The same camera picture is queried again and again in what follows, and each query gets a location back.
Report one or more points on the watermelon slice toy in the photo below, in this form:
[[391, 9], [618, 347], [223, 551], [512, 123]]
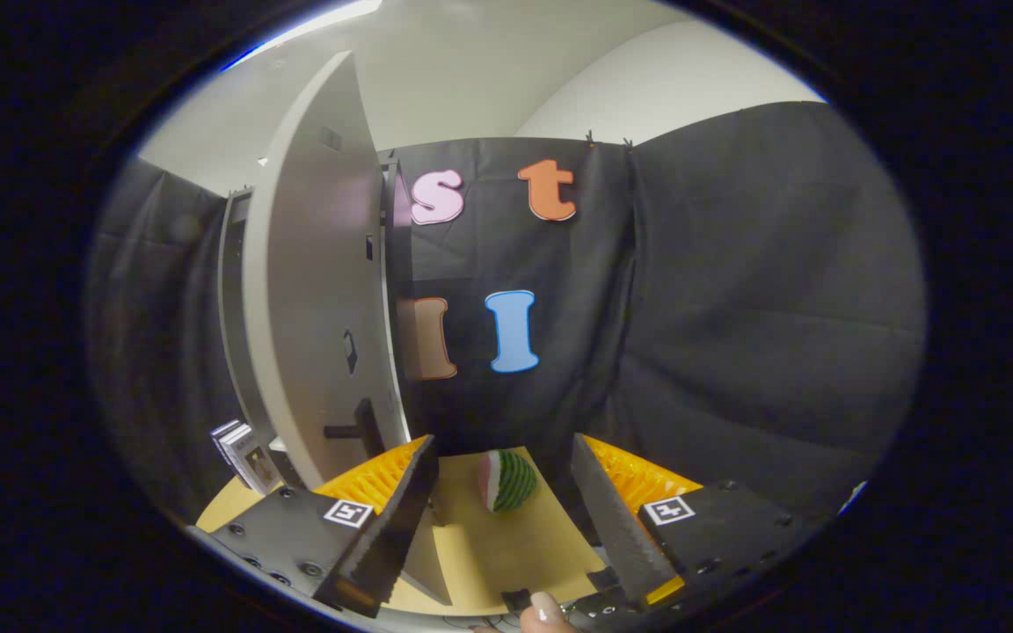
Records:
[[511, 482]]

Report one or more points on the grey cover book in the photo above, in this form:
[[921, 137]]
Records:
[[258, 466]]

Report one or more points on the white shoe cabinet door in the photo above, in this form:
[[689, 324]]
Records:
[[313, 264]]

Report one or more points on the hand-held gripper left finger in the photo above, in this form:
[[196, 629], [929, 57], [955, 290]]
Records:
[[401, 519]]

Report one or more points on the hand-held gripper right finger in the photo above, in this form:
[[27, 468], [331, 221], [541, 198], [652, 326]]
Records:
[[616, 519]]

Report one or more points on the grey shoe cabinet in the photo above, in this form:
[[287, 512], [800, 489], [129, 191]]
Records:
[[232, 334]]

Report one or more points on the black backdrop cloth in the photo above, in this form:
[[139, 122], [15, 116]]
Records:
[[735, 308]]

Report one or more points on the dark blue spine book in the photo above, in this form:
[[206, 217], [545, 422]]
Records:
[[221, 437]]

